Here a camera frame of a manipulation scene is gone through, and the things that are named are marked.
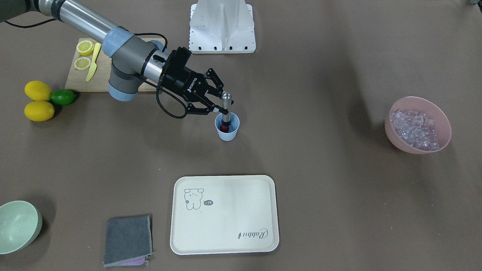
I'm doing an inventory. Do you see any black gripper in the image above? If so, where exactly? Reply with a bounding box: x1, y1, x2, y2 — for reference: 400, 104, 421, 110
160, 47, 233, 115

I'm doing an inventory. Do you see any steel muddler black tip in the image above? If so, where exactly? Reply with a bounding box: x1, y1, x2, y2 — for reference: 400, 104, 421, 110
221, 91, 232, 126

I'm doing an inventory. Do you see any red strawberry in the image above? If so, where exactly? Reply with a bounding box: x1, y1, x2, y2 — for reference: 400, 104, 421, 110
219, 125, 230, 133

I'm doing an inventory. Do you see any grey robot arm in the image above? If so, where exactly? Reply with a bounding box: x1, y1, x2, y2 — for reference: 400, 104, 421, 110
1, 0, 230, 115

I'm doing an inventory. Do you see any light blue cup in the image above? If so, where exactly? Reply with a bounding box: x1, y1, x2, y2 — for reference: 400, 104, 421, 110
215, 113, 240, 141

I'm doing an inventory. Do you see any pile of clear ice cubes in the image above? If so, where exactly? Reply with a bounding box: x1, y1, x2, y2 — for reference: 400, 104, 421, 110
389, 109, 440, 151

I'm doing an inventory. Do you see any cream rabbit tray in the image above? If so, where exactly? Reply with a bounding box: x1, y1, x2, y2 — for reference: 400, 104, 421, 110
170, 175, 279, 255

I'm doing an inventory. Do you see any wooden cutting board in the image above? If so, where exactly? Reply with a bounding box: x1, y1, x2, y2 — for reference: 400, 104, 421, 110
65, 38, 168, 92

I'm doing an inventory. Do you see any yellow plastic knife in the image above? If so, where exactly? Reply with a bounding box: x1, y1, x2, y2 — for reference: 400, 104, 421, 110
85, 43, 102, 82

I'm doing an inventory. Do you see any lower lemon half slice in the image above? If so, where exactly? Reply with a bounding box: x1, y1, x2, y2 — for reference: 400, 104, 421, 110
73, 57, 92, 70

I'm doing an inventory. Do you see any lemon half slice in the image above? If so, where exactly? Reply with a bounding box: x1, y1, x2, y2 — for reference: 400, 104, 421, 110
76, 40, 95, 56
73, 57, 92, 70

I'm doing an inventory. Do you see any upper lemon half slice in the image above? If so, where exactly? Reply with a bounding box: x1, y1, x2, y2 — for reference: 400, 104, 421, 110
76, 40, 95, 56

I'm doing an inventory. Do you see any green lime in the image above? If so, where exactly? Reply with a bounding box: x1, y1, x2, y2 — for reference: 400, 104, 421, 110
50, 89, 76, 106

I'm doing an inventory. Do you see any grey folded cloth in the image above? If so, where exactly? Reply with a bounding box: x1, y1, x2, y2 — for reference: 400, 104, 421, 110
103, 215, 153, 268

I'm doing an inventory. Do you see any upper whole yellow lemon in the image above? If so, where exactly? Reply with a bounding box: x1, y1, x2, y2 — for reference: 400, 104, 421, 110
24, 81, 53, 101

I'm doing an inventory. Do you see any whole yellow lemon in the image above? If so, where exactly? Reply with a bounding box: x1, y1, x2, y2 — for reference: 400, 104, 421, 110
24, 100, 55, 122
24, 81, 53, 101

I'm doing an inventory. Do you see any lower whole yellow lemon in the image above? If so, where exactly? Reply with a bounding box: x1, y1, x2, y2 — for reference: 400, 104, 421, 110
24, 100, 55, 122

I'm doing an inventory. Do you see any pink bowl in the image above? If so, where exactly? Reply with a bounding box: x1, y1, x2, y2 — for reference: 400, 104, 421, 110
384, 96, 452, 154

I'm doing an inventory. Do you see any green bowl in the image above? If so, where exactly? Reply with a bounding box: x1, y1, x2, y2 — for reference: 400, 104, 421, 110
0, 200, 43, 254

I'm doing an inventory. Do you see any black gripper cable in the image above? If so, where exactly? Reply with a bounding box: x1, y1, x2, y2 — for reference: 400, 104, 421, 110
134, 32, 189, 120

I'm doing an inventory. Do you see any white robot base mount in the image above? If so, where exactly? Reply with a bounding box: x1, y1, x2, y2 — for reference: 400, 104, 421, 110
188, 0, 256, 54

